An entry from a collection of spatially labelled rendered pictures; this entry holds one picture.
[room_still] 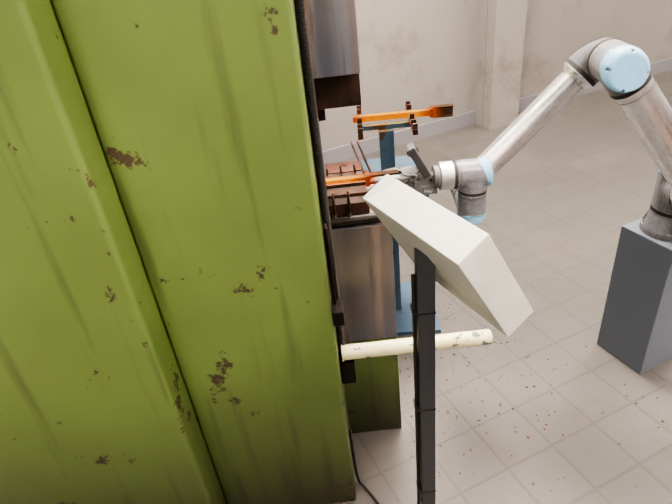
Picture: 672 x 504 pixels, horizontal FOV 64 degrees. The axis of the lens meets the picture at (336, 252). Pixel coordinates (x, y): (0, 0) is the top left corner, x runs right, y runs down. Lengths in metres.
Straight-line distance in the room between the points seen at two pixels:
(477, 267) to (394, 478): 1.21
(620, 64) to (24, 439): 1.91
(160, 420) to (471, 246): 0.98
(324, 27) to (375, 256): 0.68
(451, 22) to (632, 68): 3.10
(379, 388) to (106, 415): 0.94
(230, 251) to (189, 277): 0.13
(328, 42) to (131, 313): 0.80
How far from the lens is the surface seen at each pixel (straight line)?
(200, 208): 1.27
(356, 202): 1.60
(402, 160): 2.49
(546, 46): 5.43
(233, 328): 1.45
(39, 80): 1.14
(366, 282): 1.71
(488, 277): 1.05
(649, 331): 2.42
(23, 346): 1.50
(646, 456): 2.29
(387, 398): 2.07
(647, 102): 1.80
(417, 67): 4.60
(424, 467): 1.65
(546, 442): 2.23
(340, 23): 1.39
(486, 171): 1.73
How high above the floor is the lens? 1.71
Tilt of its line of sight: 32 degrees down
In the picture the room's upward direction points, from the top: 7 degrees counter-clockwise
